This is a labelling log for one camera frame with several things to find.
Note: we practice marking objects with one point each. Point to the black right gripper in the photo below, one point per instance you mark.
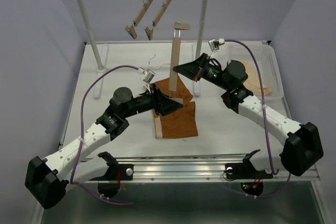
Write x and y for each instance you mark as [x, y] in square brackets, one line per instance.
[192, 69]

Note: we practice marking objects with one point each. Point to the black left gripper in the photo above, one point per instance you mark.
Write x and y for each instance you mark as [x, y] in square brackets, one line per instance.
[163, 106]

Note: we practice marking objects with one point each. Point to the brown underwear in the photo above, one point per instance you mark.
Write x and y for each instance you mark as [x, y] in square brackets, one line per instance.
[181, 123]

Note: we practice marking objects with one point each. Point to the wooden clip hanger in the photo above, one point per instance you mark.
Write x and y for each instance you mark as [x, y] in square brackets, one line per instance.
[139, 16]
[175, 56]
[150, 30]

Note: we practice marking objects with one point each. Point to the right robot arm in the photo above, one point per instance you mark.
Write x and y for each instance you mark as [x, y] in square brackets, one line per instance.
[301, 144]

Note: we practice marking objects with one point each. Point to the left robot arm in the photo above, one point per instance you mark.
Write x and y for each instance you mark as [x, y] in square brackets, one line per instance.
[48, 179]

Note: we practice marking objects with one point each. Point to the cream underwear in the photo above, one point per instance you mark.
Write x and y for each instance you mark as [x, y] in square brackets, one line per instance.
[252, 82]

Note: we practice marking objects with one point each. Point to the white plastic laundry basket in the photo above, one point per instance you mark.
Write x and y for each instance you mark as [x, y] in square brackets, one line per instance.
[267, 63]

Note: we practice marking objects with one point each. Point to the white clothes rack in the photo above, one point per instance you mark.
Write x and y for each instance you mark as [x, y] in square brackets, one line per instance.
[101, 58]

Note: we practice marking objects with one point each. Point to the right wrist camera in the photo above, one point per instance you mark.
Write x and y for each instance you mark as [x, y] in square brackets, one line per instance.
[215, 44]

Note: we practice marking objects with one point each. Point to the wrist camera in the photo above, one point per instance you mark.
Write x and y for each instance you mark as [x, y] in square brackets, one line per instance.
[146, 76]
[215, 44]

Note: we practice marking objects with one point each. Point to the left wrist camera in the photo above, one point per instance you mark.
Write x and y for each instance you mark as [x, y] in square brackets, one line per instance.
[146, 76]

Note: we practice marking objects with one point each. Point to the aluminium rail frame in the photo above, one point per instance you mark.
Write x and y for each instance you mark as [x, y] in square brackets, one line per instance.
[193, 190]

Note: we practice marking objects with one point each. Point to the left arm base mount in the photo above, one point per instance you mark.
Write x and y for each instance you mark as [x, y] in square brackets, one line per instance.
[108, 173]

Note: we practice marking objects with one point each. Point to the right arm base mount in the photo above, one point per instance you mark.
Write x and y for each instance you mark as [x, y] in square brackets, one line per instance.
[252, 183]

